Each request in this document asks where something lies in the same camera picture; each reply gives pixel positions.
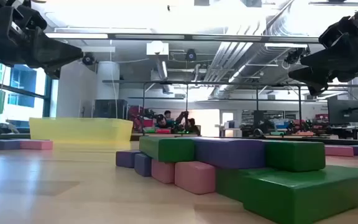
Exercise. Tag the pink wooden block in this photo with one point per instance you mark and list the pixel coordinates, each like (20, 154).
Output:
(339, 151)
(36, 144)
(163, 171)
(194, 177)

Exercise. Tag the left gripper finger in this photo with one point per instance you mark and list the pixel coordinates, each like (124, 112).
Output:
(54, 74)
(54, 53)

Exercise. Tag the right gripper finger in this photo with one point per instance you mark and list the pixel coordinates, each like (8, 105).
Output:
(315, 79)
(340, 57)

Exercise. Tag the black track light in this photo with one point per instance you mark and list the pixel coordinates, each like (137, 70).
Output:
(292, 56)

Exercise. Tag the green wooden block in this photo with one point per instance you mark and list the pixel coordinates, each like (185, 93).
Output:
(228, 183)
(166, 149)
(306, 193)
(294, 155)

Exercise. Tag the storage shelf unit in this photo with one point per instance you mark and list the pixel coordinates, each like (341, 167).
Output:
(272, 115)

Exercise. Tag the white door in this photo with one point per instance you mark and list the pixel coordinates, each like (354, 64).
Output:
(227, 119)

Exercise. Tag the silver ventilation ducts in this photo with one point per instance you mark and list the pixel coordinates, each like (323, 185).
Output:
(228, 59)

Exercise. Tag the large window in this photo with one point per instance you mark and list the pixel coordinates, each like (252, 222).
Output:
(23, 105)

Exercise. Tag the overhead light bar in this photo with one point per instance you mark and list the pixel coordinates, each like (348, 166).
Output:
(151, 36)

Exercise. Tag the black cabinet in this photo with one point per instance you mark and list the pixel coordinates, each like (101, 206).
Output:
(110, 109)

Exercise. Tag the blue storage box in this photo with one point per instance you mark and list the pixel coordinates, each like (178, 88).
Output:
(280, 124)

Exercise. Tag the black background robot arm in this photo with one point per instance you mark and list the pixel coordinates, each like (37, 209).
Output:
(182, 116)

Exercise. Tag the black ceiling spotlight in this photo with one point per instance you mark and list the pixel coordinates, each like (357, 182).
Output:
(88, 59)
(190, 55)

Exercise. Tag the black computer monitor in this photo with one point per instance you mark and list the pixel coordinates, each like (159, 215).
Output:
(343, 112)

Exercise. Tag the white round column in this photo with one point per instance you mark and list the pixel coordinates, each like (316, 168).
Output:
(107, 81)

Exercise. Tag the black metal rack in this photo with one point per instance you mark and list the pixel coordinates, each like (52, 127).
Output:
(135, 81)

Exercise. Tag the person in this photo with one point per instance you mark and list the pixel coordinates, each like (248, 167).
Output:
(167, 114)
(161, 121)
(192, 124)

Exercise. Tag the yellow translucent plastic bin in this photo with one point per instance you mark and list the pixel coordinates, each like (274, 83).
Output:
(79, 129)

